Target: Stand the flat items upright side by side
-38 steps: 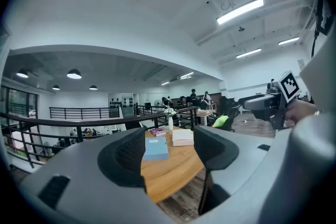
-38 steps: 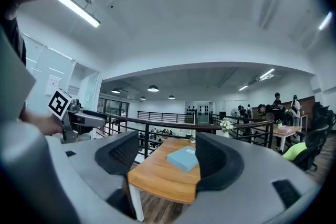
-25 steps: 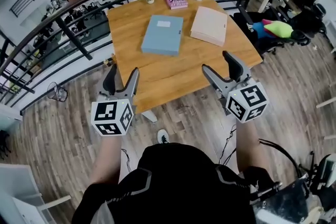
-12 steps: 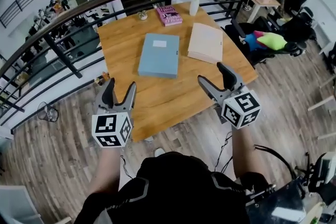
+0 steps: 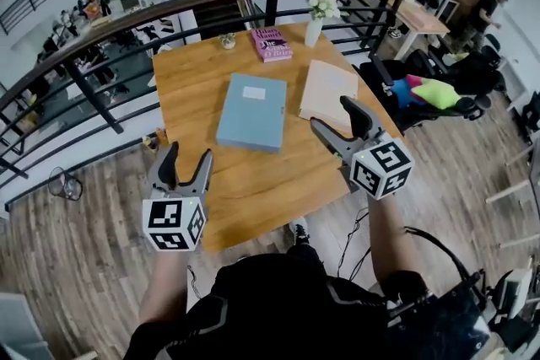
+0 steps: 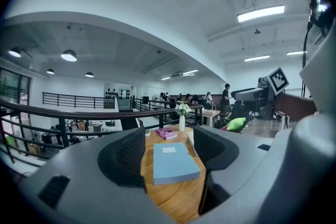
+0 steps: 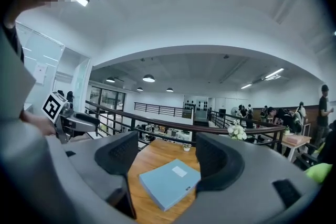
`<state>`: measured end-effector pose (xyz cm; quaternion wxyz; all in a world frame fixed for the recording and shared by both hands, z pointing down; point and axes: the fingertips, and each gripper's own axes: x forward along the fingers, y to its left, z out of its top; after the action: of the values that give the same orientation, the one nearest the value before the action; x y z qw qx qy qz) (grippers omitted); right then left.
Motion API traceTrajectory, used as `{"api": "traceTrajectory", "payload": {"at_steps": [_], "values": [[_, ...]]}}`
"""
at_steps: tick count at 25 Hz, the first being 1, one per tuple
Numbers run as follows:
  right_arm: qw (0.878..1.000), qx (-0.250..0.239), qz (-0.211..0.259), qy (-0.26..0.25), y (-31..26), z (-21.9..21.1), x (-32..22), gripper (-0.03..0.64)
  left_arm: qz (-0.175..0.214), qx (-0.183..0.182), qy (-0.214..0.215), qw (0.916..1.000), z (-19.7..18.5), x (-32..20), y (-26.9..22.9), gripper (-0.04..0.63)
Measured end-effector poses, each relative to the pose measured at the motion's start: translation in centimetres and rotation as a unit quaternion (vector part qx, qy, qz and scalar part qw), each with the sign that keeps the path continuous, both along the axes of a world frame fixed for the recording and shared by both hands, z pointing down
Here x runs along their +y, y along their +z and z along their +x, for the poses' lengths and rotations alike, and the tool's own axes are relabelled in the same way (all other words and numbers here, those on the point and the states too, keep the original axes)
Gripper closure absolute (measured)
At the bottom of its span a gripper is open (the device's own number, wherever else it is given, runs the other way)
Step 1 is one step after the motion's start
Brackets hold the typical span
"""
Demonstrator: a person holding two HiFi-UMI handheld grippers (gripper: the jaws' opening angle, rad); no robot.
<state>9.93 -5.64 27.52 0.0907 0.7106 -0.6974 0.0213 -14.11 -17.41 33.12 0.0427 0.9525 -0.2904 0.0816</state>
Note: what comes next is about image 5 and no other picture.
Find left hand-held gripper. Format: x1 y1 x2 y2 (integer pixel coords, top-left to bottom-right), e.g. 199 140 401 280
142 141 214 253

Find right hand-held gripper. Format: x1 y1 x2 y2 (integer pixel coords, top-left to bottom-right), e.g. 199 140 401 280
310 95 415 201

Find beige folder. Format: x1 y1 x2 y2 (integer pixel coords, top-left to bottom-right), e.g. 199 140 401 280
297 59 359 128

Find blue file box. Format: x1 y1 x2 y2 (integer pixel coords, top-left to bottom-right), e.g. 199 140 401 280
215 73 289 154

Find pink book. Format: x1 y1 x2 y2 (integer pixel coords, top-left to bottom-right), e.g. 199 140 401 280
250 27 294 64

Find person's left forearm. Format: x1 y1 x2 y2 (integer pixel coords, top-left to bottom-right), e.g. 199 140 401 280
138 249 192 326

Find person's right forearm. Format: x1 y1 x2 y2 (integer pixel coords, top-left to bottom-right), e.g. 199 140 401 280
365 193 419 284

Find yellow items on floor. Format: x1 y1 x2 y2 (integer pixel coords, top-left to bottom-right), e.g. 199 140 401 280
141 127 170 152

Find blue cushion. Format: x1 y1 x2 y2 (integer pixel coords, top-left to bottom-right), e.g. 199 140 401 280
390 78 417 105

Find black office chair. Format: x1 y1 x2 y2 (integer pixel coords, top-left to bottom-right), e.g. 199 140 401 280
357 49 507 135

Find pink cushion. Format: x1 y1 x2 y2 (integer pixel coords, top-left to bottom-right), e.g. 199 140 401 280
405 73 435 103

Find green cushion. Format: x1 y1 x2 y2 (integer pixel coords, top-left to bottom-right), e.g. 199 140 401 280
410 78 462 111

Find white vase with white flowers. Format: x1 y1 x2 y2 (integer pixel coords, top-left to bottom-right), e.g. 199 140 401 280
304 0 342 49

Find person's black and white shoe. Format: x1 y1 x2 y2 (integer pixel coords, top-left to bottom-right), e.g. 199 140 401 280
289 218 311 246

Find black railing with wooden handrail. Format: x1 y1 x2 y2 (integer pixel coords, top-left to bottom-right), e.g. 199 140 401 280
0 0 407 212

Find light wooden desk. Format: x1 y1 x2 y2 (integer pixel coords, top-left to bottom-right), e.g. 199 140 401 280
390 0 451 62

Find person's black clothing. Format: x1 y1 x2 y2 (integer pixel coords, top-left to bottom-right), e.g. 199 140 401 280
123 242 438 360

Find black cable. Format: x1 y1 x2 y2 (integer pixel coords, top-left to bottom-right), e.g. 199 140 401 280
336 207 372 280

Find black wire waste basket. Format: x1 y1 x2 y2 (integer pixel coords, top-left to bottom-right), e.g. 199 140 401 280
46 166 84 202

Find black pack with strap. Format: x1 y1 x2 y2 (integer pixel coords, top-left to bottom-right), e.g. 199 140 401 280
386 225 495 360

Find grey chair with black frame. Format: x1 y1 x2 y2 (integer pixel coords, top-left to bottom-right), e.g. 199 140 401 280
484 261 540 355

